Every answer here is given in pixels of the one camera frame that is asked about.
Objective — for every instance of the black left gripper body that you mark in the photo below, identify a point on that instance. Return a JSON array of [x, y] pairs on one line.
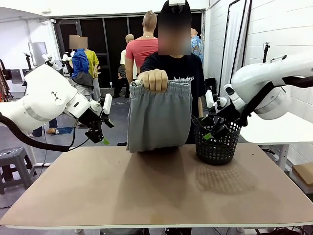
[[90, 120]]

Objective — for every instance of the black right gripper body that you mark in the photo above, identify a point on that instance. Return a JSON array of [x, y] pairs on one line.
[[227, 112]]

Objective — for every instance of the black green-tipped left gripper finger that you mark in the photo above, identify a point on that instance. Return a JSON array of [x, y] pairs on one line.
[[107, 123], [96, 137]]

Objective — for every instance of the black green-tipped right gripper finger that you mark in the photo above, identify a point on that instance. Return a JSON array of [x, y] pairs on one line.
[[212, 131], [221, 124]]

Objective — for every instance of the grey training pants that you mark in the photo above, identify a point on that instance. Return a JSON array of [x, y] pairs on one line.
[[159, 117]]

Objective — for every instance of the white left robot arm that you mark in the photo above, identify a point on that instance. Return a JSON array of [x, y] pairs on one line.
[[46, 98]]

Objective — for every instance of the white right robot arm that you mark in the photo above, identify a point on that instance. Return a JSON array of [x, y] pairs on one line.
[[256, 73]]

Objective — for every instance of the person's left forearm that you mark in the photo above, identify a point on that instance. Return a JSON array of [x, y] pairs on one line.
[[200, 107]]

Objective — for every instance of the person's right hand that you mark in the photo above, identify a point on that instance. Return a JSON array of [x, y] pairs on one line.
[[154, 80]]

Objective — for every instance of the black perforated plastic basket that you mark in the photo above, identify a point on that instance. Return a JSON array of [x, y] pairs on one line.
[[215, 151]]

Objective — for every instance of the black crumpled cloth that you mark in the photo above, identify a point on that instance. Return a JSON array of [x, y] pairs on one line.
[[122, 144]]

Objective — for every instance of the seated background person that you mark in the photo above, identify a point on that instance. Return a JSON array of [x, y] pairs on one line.
[[121, 73]]

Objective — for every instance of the person's black t-shirt torso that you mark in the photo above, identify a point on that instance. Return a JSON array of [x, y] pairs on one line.
[[194, 68]]

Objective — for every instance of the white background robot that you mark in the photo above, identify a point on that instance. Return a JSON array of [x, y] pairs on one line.
[[47, 60]]

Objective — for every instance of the grey plastic stool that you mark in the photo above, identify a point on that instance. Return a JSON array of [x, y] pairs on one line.
[[14, 166]]

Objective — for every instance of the brown cardboard box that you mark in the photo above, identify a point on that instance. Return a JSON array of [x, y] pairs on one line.
[[304, 173]]

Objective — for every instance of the black cap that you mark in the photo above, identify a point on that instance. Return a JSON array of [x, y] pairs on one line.
[[165, 9]]

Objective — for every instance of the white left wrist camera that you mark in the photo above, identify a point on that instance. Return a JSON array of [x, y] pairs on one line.
[[107, 102]]

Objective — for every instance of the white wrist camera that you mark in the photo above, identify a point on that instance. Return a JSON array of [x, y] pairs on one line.
[[107, 102], [209, 98]]

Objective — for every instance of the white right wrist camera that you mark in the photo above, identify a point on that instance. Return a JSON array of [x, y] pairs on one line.
[[209, 98]]

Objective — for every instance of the black wall pipe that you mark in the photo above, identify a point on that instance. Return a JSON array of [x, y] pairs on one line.
[[226, 49], [245, 36]]

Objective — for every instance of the black camera tripod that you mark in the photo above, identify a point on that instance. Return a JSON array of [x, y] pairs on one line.
[[266, 52], [29, 61]]

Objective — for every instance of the grey wall board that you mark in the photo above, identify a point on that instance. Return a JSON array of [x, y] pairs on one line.
[[36, 54]]

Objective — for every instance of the white head-mounted camera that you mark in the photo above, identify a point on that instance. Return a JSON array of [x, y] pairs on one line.
[[177, 2]]

